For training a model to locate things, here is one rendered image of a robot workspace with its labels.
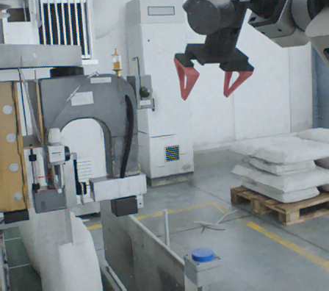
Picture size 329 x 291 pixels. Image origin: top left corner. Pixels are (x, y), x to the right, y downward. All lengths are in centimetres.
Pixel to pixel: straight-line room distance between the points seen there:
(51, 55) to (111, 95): 18
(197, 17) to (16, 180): 62
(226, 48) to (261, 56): 553
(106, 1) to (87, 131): 130
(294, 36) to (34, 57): 57
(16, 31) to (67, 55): 222
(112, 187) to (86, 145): 280
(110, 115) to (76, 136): 280
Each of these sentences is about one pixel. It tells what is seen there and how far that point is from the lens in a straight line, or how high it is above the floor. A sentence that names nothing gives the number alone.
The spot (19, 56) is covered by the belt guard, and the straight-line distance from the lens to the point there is 98.
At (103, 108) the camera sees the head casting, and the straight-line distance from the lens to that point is 109.
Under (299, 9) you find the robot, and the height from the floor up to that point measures 144.
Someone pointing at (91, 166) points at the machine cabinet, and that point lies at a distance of 395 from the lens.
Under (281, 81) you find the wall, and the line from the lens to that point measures 650.
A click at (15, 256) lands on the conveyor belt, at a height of 38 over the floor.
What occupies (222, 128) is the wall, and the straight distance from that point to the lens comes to 596.
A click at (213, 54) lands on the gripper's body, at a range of 76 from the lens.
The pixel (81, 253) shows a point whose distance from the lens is 143.
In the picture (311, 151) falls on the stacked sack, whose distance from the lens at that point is 373.
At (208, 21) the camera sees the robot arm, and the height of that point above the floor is 141.
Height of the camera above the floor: 134
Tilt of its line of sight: 8 degrees down
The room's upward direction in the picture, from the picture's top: 4 degrees counter-clockwise
